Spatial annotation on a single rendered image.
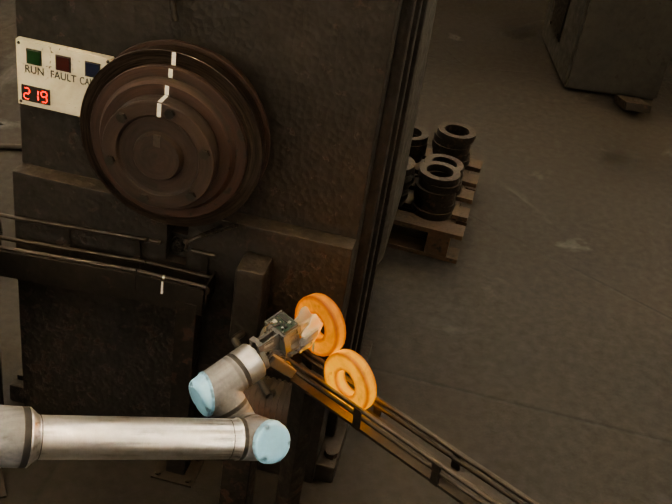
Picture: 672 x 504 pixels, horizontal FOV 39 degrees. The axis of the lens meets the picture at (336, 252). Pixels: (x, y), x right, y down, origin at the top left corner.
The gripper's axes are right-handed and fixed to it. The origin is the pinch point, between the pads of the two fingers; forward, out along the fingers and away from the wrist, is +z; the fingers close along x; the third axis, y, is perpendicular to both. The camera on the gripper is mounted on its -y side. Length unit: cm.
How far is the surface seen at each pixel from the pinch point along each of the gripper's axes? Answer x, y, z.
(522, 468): -22, -102, 59
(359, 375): -16.8, -4.2, -3.3
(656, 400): -31, -122, 128
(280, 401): 7.0, -28.7, -11.0
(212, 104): 37, 44, 3
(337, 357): -9.1, -4.1, -3.2
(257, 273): 25.8, -2.7, 0.6
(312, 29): 32, 53, 31
